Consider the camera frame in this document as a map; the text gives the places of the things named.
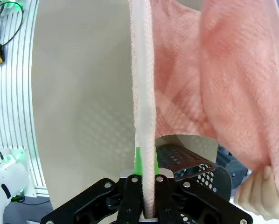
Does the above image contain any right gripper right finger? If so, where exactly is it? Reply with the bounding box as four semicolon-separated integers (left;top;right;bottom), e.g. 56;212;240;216
154;147;254;224

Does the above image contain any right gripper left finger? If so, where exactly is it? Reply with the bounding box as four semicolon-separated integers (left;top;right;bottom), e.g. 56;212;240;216
40;147;144;224

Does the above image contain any pink terry towel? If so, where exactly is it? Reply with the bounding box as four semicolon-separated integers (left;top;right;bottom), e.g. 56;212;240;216
127;0;279;219

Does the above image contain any person's left hand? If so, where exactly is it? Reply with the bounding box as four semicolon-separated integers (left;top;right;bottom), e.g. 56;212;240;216
233;165;279;221

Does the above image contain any dark perforated plastic basket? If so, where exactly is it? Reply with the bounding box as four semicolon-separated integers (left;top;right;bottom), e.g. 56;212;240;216
156;144;234;224

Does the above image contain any white slatted mounting platform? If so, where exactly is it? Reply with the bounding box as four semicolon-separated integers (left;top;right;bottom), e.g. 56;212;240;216
0;0;49;198

